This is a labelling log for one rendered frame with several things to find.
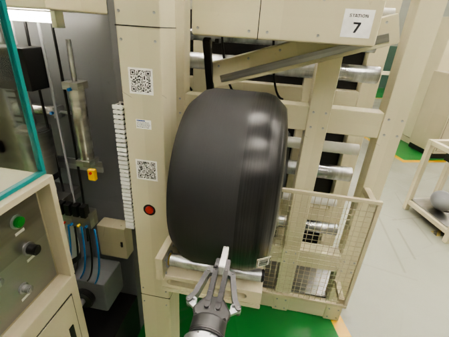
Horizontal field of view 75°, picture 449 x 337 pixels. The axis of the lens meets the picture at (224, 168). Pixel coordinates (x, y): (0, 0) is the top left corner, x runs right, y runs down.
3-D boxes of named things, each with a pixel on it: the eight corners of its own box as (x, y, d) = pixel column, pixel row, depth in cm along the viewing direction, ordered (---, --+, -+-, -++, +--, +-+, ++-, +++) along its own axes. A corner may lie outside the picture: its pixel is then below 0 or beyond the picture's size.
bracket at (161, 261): (156, 279, 103) (154, 258, 98) (188, 215, 138) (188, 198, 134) (164, 281, 102) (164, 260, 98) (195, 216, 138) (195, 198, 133)
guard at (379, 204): (190, 279, 173) (190, 176, 143) (190, 277, 175) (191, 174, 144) (346, 309, 161) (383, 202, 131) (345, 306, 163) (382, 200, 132)
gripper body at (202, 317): (226, 334, 57) (233, 292, 64) (184, 325, 58) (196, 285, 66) (224, 352, 61) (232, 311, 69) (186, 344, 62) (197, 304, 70)
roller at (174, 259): (166, 257, 103) (170, 249, 107) (165, 267, 104) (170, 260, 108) (264, 274, 98) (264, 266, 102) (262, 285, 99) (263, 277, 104)
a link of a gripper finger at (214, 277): (209, 317, 65) (203, 315, 66) (218, 275, 75) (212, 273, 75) (209, 307, 63) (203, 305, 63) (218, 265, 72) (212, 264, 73)
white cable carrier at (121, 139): (125, 227, 112) (111, 104, 91) (131, 220, 116) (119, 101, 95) (136, 229, 111) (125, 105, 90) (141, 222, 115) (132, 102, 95)
